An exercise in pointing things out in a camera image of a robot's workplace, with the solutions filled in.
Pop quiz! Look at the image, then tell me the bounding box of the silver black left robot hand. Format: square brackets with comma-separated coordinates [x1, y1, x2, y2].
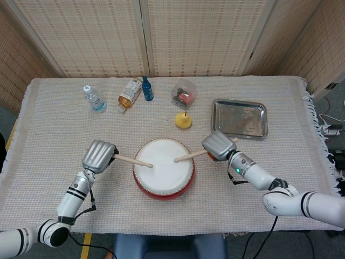
[81, 139, 120, 174]

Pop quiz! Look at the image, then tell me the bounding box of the silver orange-tipped right robot hand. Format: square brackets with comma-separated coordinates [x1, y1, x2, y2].
[201, 130, 238, 162]

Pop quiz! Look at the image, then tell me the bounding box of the wooden drumstick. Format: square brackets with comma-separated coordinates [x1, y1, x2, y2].
[174, 137, 239, 163]
[113, 153, 154, 168]

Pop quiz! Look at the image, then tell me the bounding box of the red drum white skin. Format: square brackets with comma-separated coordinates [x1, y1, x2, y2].
[132, 138, 195, 202]

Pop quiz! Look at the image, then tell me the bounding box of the rectangular metal tray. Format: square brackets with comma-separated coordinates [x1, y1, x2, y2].
[210, 98, 269, 141]

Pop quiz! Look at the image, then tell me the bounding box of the yellow pear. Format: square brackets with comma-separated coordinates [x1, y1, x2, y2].
[175, 110, 193, 130]

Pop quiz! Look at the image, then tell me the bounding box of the beige woven tablecloth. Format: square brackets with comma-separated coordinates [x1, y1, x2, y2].
[0, 75, 336, 236]

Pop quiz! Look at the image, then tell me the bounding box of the clear water bottle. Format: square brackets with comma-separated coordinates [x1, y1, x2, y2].
[82, 85, 107, 113]

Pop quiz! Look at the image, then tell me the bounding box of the red toy car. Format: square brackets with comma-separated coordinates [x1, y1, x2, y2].
[176, 90, 195, 105]

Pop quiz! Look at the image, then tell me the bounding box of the clear plastic box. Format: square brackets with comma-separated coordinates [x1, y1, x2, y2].
[171, 79, 197, 110]

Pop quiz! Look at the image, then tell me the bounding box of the amber tea bottle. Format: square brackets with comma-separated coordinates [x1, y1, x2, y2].
[116, 77, 143, 113]

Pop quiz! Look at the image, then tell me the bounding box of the small blue bottle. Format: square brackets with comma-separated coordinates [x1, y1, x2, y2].
[141, 76, 154, 101]

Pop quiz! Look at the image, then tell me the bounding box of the white power strip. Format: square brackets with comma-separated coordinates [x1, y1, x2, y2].
[322, 124, 342, 137]

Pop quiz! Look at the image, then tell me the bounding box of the bamboo folding screen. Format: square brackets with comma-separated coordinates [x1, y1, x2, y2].
[0, 0, 345, 114]

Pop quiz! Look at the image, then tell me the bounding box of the black box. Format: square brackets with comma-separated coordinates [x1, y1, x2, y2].
[327, 148, 345, 171]

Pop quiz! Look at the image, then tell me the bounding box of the black floor cable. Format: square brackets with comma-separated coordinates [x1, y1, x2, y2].
[241, 231, 256, 259]

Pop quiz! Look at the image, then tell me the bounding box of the white cable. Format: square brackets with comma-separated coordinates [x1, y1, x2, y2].
[319, 113, 340, 127]

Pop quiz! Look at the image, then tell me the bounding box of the red cable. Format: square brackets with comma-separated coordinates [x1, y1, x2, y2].
[322, 96, 334, 117]

